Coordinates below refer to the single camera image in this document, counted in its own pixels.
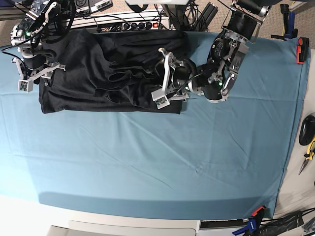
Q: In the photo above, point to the orange black clamp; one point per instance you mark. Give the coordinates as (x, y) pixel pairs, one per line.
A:
(302, 49)

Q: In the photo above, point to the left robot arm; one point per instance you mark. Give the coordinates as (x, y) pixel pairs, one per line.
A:
(216, 78)

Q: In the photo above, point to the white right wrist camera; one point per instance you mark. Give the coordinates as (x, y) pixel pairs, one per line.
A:
(26, 82)

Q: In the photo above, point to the yellow handled pliers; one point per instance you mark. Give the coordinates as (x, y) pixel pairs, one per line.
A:
(308, 156)

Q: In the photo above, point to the black T-shirt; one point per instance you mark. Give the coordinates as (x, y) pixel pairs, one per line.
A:
(109, 72)

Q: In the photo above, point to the black computer mouse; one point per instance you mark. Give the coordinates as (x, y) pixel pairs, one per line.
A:
(307, 130)

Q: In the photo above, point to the white power strip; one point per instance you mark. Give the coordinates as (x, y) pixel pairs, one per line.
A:
(159, 23)

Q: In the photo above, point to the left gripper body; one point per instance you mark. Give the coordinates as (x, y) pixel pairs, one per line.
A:
(185, 79)

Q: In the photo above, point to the blue orange clamp bottom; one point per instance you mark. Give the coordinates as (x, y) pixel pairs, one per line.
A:
(253, 224)

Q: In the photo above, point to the blue clamp top right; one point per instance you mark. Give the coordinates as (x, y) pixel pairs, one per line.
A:
(289, 30)

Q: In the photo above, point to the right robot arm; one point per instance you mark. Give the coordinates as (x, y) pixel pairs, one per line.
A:
(47, 21)

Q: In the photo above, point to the teal table cloth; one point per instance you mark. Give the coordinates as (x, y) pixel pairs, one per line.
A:
(211, 162)

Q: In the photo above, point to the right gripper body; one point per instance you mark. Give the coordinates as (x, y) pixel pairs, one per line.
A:
(33, 61)

